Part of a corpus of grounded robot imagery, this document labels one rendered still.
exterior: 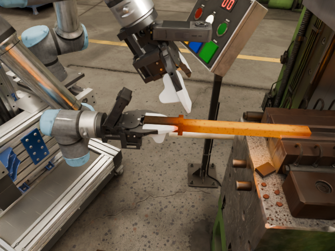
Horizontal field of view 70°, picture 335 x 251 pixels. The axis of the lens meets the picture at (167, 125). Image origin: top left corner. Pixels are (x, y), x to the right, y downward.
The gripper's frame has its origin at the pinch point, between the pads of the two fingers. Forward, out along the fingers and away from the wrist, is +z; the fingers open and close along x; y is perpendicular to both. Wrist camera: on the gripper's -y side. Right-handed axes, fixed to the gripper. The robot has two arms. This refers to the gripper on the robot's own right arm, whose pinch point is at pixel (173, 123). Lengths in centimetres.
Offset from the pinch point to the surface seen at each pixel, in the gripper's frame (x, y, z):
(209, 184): -51, 99, 25
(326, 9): -1.4, -28.8, 27.2
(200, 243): -10, 100, 18
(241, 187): 9.8, 12.7, 19.0
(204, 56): -43.1, 1.4, 10.4
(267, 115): -9.3, 3.0, 27.7
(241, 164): 2.1, 12.6, 20.2
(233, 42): -40.1, -6.0, 20.1
